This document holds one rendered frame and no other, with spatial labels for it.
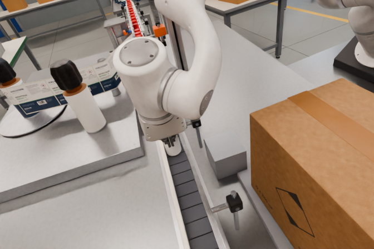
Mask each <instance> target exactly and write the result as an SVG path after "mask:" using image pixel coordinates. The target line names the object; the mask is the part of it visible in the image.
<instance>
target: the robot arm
mask: <svg viewBox="0 0 374 249"><path fill-rule="evenodd" d="M154 3H155V7H156V8H157V10H158V11H159V12H160V13H161V14H162V15H164V16H165V17H167V18H168V19H170V20H172V21H173V22H175V23H176V24H178V25H180V26H181V27H183V28H184V29H185V30H186V31H188V32H189V33H190V35H191V36H192V38H193V41H194V46H195V54H194V59H193V63H192V65H191V68H190V70H189V71H188V72H187V71H183V70H181V69H178V68H176V67H174V66H173V65H172V64H171V63H170V62H169V60H168V55H167V52H166V48H165V46H164V45H163V44H162V43H161V42H160V41H159V40H158V39H156V38H152V37H135V38H132V39H130V40H128V41H126V42H124V43H123V44H121V45H120V46H119V47H118V48H117V50H116V51H115V53H114V56H113V64H114V67H115V70H116V71H117V73H118V75H119V77H120V79H121V81H122V83H123V85H124V87H125V89H126V91H127V93H128V95H129V97H130V98H131V100H132V102H133V104H134V106H135V108H136V110H137V112H138V117H139V121H140V124H141V128H142V130H143V133H144V135H145V137H146V140H147V141H149V142H154V141H157V140H161V141H162V142H164V143H165V145H166V144H168V147H169V148H170V147H171V146H173V147H174V143H173V142H175V138H176V135H177V134H178V133H182V132H184V131H185V130H186V128H187V125H186V123H185V119H189V120H196V119H199V118H200V117H201V116H202V115H203V114H204V112H205V111H206V109H207V108H208V105H209V102H210V100H211V98H212V95H213V92H214V89H215V86H216V83H217V81H218V77H219V73H220V69H221V66H222V49H221V46H220V41H219V38H218V35H217V33H216V30H215V28H214V26H213V24H212V22H211V20H210V18H209V17H208V15H207V13H206V10H205V0H154ZM317 3H318V4H319V5H320V6H321V7H323V8H326V9H340V8H350V7H352V8H351V9H350V11H349V13H348V22H349V24H350V26H351V28H352V30H353V32H354V34H355V35H356V37H357V39H358V41H359V42H358V43H357V46H356V48H355V56H356V58H357V60H358V61H359V63H360V64H362V65H363V66H366V67H369V68H374V0H317ZM170 143H171V144H170Z"/></svg>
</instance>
